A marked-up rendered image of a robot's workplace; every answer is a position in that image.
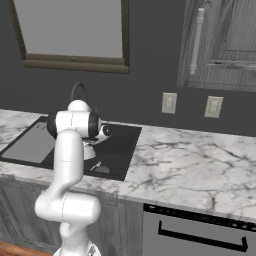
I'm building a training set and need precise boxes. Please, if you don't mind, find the black kitchen sink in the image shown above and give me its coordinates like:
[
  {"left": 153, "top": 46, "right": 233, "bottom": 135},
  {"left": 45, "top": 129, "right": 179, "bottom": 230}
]
[{"left": 0, "top": 115, "right": 143, "bottom": 182}]

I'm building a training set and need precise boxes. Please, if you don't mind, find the black dishwasher handle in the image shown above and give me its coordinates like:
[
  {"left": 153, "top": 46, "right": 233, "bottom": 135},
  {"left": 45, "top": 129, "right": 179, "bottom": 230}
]
[{"left": 157, "top": 219, "right": 250, "bottom": 253}]

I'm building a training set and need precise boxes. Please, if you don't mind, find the grey dishwasher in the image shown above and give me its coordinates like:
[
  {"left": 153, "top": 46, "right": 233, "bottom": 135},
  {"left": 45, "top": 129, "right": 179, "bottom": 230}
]
[{"left": 142, "top": 203, "right": 256, "bottom": 256}]

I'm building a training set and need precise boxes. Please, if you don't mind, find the beige wall socket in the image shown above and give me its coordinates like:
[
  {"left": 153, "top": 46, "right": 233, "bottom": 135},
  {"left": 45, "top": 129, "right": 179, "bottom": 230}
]
[
  {"left": 203, "top": 95, "right": 225, "bottom": 119},
  {"left": 161, "top": 92, "right": 178, "bottom": 115}
]

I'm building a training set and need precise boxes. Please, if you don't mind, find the white cabinet door handle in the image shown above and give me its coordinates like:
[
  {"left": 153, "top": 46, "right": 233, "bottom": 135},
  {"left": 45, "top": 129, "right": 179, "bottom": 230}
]
[{"left": 189, "top": 7, "right": 206, "bottom": 76}]

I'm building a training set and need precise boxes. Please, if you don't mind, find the window with brown frame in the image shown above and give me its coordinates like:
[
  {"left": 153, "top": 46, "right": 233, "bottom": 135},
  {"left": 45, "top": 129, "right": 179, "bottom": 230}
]
[{"left": 7, "top": 0, "right": 131, "bottom": 75}]

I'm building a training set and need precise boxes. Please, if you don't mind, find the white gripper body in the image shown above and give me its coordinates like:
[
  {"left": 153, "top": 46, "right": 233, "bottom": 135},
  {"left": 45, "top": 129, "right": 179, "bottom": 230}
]
[{"left": 82, "top": 141, "right": 99, "bottom": 162}]

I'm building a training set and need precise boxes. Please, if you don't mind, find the grey wooden base cabinet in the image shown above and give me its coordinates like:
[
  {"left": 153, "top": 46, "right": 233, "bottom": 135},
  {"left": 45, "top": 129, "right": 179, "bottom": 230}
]
[{"left": 0, "top": 175, "right": 145, "bottom": 256}]

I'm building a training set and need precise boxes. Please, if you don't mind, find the dark curved sink tap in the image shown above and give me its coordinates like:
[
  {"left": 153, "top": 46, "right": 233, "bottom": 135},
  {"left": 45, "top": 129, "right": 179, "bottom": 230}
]
[{"left": 70, "top": 81, "right": 99, "bottom": 114}]

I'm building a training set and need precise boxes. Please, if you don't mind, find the grey wooden wall cabinet door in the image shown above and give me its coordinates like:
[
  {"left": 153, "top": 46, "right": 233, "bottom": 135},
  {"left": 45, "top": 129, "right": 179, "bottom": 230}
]
[{"left": 176, "top": 0, "right": 256, "bottom": 93}]

